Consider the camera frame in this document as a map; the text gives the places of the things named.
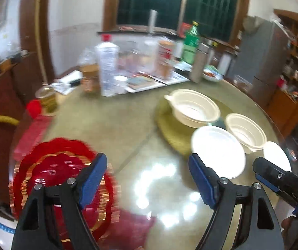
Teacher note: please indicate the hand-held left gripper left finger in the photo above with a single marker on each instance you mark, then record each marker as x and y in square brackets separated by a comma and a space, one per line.
[93, 181]

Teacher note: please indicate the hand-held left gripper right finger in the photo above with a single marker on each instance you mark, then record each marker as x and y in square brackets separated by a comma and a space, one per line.
[202, 182]

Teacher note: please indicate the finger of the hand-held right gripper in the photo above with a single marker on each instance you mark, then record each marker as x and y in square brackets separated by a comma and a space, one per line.
[279, 175]
[266, 183]

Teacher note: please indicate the small white plastic plate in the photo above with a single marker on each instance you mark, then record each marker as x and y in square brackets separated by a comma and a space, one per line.
[275, 153]

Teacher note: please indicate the large white plastic plate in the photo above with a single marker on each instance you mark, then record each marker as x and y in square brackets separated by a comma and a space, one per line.
[216, 151]

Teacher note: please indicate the red scalloped gold-trim plate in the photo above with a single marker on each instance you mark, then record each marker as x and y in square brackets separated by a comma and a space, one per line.
[55, 166]

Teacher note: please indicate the large cream plastic bowl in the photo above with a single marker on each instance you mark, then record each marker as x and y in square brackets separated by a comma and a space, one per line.
[193, 109]

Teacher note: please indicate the person's right hand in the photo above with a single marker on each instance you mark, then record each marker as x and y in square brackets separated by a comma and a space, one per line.
[288, 223]

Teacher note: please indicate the small cream plastic bowl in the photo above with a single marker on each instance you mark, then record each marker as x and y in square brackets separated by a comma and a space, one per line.
[246, 132]

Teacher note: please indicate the round olive green placemat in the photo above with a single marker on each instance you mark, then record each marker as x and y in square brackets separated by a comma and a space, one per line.
[172, 132]

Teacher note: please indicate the dark red cloth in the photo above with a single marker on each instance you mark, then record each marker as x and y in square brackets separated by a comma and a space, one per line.
[133, 226]

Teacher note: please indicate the round wooden dining table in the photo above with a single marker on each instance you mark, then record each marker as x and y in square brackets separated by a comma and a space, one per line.
[271, 109]

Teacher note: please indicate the red plastic packet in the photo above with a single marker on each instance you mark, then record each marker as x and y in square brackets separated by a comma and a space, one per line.
[31, 138]

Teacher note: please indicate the red plastic cup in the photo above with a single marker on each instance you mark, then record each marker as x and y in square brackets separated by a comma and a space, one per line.
[33, 108]

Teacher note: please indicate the glass cup of tea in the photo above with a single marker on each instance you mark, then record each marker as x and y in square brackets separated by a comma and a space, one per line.
[47, 99]

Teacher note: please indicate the small clear plastic tub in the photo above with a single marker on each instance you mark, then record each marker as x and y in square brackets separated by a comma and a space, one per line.
[242, 83]

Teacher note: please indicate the small white cup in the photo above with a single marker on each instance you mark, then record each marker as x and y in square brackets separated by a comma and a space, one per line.
[120, 84]

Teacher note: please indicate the black flat device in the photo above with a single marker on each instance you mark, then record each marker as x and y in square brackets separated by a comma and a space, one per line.
[75, 82]

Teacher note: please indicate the white papers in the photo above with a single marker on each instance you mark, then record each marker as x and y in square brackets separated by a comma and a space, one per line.
[65, 82]

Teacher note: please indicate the white tray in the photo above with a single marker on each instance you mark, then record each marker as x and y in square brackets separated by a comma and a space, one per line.
[164, 82]

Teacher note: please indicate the plate of food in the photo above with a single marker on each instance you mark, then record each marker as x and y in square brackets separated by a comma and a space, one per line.
[212, 74]

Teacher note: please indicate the pink yellow blue hula hoop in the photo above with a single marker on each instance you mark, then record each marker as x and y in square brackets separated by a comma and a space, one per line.
[0, 119]

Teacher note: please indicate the clear bottle with red cap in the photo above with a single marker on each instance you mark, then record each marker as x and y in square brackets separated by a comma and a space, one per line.
[107, 67]

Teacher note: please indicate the wooden shelf cabinet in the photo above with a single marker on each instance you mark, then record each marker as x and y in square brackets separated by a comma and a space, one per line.
[294, 62]

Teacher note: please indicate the grey refrigerator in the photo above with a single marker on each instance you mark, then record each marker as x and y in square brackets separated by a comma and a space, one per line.
[263, 57]

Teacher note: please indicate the stainless steel thermos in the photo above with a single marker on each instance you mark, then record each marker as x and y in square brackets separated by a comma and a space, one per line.
[199, 62]

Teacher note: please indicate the dark wooden sideboard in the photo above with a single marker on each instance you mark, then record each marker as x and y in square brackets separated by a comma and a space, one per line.
[16, 78]

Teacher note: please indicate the clear plastic container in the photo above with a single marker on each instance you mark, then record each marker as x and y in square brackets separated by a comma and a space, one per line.
[136, 57]

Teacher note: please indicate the green plastic bottle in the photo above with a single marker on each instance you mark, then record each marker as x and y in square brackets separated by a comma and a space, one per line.
[190, 44]

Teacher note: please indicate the red box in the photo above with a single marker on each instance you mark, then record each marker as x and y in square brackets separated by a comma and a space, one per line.
[185, 30]

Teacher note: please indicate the white paper roll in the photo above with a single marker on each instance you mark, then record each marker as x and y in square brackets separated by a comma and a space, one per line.
[153, 20]

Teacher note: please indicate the dark window with wooden frame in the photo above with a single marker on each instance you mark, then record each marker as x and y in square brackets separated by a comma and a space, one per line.
[164, 2]

